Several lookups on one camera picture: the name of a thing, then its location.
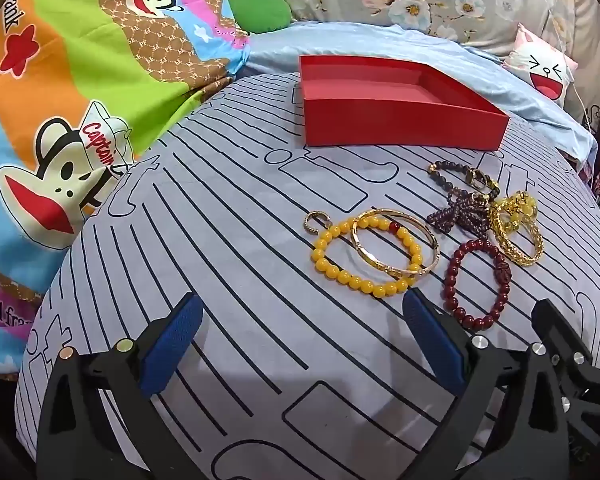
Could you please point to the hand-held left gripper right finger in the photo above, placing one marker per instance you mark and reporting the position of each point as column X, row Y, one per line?
column 432, row 335

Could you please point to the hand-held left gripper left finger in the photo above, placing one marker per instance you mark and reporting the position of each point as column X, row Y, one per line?
column 172, row 340

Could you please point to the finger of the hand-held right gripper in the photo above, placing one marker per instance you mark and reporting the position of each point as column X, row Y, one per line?
column 560, row 330

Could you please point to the red cardboard box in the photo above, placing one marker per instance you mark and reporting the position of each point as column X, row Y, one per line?
column 400, row 120

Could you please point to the grey striped bed sheet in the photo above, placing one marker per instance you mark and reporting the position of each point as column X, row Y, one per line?
column 260, row 310

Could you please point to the thin gold bangle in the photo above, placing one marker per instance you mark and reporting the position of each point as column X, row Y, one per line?
column 375, row 257

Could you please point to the white cat face pillow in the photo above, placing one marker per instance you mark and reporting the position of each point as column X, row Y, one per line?
column 545, row 70

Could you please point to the cartoon monkey printed blanket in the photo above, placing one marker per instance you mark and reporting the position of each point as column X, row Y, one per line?
column 80, row 60

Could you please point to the light blue sheet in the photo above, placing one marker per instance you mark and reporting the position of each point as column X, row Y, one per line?
column 380, row 40

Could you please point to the green pillow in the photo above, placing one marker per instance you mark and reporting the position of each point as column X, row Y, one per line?
column 260, row 12

